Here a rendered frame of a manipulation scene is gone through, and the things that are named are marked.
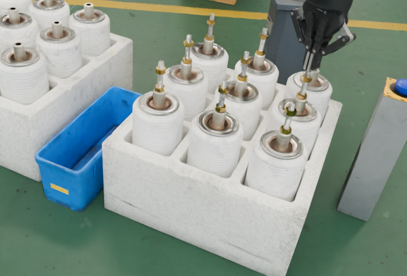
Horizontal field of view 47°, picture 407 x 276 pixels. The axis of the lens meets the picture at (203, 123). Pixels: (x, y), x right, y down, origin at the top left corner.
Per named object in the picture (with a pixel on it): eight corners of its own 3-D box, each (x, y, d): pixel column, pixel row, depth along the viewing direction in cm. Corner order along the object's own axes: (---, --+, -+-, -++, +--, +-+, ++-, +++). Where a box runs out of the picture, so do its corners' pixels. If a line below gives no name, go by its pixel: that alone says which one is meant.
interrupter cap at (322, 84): (307, 70, 102) (308, 67, 101) (335, 86, 97) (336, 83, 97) (285, 79, 97) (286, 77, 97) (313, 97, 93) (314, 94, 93)
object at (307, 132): (305, 172, 102) (326, 105, 91) (294, 201, 94) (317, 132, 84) (263, 157, 104) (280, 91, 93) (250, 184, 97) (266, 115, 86)
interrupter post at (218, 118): (211, 128, 82) (213, 113, 80) (211, 120, 83) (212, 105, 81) (225, 129, 82) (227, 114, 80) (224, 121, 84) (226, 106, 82)
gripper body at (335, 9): (370, -17, 72) (353, 38, 78) (327, -34, 77) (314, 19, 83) (341, -9, 68) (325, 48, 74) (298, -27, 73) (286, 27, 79)
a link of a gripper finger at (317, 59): (315, 42, 79) (308, 68, 82) (329, 49, 77) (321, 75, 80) (320, 40, 80) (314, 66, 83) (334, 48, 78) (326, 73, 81)
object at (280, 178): (261, 243, 85) (281, 172, 74) (228, 209, 91) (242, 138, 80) (297, 221, 90) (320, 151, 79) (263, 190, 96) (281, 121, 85)
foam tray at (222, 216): (182, 113, 126) (188, 55, 115) (323, 160, 116) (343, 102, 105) (103, 208, 97) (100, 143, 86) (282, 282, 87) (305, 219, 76)
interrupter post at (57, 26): (57, 32, 103) (55, 19, 101) (65, 36, 103) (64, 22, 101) (49, 37, 102) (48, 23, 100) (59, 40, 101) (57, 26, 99)
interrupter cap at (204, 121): (197, 137, 79) (197, 133, 79) (196, 111, 85) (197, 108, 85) (240, 140, 80) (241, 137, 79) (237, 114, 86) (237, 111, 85)
